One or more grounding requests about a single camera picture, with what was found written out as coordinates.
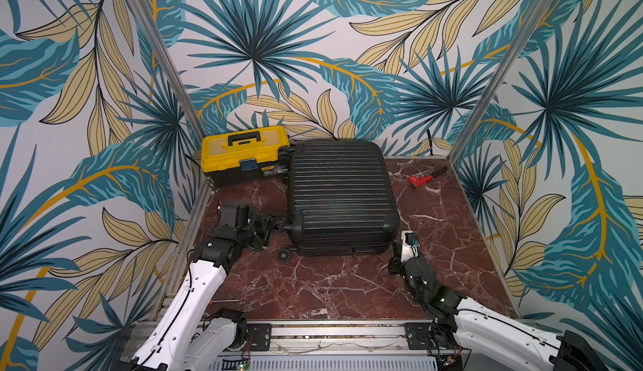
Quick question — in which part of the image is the red pipe wrench black handle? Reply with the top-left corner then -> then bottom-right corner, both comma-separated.
408,167 -> 448,188

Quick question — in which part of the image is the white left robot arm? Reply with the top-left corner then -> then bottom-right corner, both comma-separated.
113,203 -> 286,370

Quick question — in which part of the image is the black ribbed hard-shell suitcase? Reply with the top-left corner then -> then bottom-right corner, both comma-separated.
279,139 -> 401,256

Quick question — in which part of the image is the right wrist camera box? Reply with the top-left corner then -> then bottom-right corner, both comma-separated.
400,230 -> 420,263

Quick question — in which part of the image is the aluminium front frame rail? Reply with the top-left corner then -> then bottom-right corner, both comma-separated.
115,319 -> 533,371

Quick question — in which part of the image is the aluminium corner post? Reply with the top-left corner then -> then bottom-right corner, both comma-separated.
447,0 -> 554,163
126,0 -> 205,139

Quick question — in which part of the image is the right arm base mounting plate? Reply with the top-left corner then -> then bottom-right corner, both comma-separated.
404,322 -> 454,350

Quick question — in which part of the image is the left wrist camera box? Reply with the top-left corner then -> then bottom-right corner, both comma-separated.
219,202 -> 251,229

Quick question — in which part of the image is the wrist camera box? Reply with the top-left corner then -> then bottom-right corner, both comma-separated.
219,202 -> 251,229
400,230 -> 420,263

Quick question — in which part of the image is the yellow and black toolbox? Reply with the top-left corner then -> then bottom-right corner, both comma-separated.
200,126 -> 290,188

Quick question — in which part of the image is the orange handled screwdriver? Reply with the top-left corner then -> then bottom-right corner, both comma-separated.
210,299 -> 244,304

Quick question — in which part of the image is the left aluminium corner post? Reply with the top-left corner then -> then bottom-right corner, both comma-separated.
126,0 -> 205,139

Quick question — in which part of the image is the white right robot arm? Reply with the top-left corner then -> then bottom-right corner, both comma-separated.
388,232 -> 607,370

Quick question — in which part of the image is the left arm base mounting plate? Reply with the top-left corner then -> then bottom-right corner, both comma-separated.
234,323 -> 272,352

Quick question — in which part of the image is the right aluminium corner post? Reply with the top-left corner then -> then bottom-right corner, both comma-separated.
447,0 -> 554,163

